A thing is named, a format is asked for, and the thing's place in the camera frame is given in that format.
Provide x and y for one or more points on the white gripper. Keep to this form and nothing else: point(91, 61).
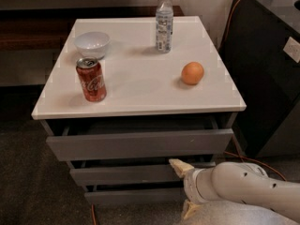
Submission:
point(190, 185)

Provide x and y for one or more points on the grey drawer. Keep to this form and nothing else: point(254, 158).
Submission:
point(141, 144)
point(124, 171)
point(136, 193)

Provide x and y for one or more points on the red coke can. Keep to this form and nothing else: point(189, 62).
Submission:
point(91, 78)

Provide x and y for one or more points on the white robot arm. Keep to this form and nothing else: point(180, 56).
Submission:
point(245, 183)

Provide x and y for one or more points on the grey bottom drawer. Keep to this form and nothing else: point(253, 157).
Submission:
point(136, 193)

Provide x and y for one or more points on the grey top drawer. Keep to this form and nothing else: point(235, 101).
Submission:
point(141, 144)

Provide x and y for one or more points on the white top drawer cabinet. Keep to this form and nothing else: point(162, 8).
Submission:
point(145, 92)

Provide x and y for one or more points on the orange fruit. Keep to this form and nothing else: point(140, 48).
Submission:
point(192, 73)

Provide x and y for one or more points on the white bowl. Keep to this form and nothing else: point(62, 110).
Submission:
point(92, 44)

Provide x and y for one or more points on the clear plastic water bottle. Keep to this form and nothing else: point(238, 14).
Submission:
point(164, 26)

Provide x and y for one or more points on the dark counter cabinet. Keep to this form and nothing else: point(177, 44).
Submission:
point(266, 76)

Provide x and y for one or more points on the dark wooden bench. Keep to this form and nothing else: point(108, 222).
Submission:
point(38, 29)

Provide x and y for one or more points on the white wall outlet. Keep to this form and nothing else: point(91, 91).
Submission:
point(292, 48)

